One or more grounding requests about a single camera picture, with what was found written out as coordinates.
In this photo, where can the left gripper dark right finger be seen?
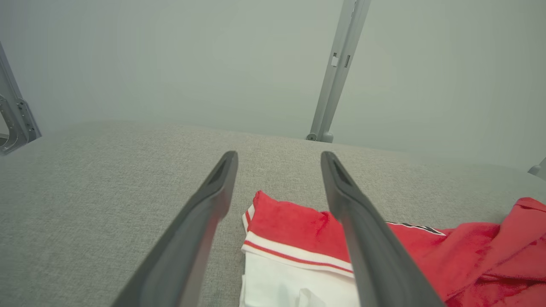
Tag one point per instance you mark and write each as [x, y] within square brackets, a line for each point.
[371, 256]

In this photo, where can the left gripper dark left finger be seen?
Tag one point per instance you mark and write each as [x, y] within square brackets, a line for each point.
[192, 238]

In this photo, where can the red jersey with white sleeves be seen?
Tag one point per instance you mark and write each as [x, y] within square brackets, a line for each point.
[290, 217]

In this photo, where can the grey rounded frame piece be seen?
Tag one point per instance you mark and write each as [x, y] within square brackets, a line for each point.
[539, 169]

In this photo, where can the grey metal frame post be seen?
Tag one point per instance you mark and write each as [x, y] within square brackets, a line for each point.
[339, 64]

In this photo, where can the grey perforated frame bracket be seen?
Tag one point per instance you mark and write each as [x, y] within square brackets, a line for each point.
[17, 119]

